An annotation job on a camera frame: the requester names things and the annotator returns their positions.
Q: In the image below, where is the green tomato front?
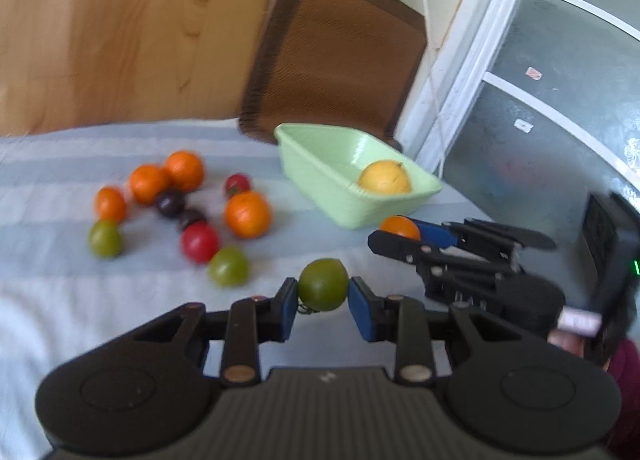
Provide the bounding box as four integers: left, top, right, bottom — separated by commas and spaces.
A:
207, 246, 250, 287

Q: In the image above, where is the green tomato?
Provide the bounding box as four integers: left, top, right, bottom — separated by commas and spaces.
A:
88, 220, 124, 259
207, 246, 250, 287
298, 258, 349, 312

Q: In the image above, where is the small orange mandarin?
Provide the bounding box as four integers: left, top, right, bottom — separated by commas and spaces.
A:
94, 186, 128, 224
378, 215, 421, 240

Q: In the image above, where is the large red tomato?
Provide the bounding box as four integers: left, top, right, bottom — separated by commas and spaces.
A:
180, 222, 220, 264

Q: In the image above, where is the yellow lemon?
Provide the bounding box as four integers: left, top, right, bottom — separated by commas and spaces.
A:
357, 160, 412, 195

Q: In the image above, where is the red cherry tomato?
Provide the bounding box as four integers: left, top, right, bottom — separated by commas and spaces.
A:
224, 173, 252, 198

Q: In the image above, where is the dark purple plum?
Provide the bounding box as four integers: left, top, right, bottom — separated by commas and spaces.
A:
154, 188, 186, 219

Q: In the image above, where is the person's right hand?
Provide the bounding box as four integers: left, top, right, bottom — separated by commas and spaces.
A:
547, 329, 587, 358

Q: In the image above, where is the striped light blue cloth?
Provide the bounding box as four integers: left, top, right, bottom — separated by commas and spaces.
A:
0, 117, 501, 460

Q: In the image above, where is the light green plastic basket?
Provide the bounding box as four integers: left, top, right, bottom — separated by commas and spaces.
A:
274, 123, 442, 229

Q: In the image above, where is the brown woven cushion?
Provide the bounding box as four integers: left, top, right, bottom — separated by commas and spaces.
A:
239, 0, 427, 147

